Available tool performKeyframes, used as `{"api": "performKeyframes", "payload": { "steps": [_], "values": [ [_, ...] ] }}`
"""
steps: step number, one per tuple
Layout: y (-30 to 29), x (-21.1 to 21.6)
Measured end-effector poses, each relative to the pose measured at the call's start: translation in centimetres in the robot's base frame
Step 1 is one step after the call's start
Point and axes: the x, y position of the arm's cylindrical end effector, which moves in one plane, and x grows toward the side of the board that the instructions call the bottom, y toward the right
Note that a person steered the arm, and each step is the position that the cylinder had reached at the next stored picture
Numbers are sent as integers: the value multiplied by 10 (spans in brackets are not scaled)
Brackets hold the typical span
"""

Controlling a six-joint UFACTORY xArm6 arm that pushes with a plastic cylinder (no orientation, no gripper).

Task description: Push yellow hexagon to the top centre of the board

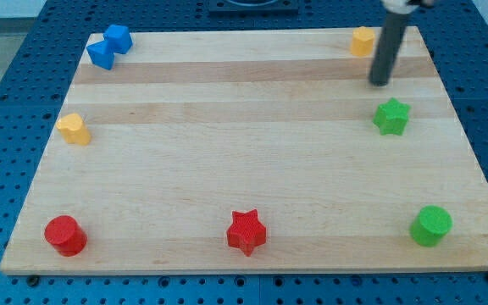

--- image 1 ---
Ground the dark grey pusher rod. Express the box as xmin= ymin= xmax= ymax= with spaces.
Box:
xmin=369 ymin=11 xmax=410 ymax=86

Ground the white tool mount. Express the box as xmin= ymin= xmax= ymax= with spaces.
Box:
xmin=381 ymin=0 xmax=435 ymax=14

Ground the yellow hexagon block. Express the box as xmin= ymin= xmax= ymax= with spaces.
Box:
xmin=350 ymin=26 xmax=375 ymax=57

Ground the wooden board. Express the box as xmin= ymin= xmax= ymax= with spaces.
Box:
xmin=0 ymin=26 xmax=488 ymax=275

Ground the green star block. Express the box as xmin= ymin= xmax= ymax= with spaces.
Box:
xmin=373 ymin=97 xmax=411 ymax=136

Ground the green cylinder block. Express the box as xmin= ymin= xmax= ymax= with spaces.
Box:
xmin=409 ymin=205 xmax=452 ymax=247

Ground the red star block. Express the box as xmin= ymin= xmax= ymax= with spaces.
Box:
xmin=226 ymin=209 xmax=267 ymax=257

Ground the blue cube block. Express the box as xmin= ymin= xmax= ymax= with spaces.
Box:
xmin=103 ymin=25 xmax=133 ymax=54

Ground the blue triangle block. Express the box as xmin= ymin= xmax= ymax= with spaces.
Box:
xmin=86 ymin=41 xmax=114 ymax=70

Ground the yellow heart block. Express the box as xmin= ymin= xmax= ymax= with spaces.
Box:
xmin=56 ymin=113 xmax=92 ymax=146

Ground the red cylinder block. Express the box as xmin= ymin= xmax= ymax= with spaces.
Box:
xmin=44 ymin=215 xmax=87 ymax=257

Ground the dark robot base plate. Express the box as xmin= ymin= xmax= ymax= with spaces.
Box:
xmin=206 ymin=0 xmax=300 ymax=14

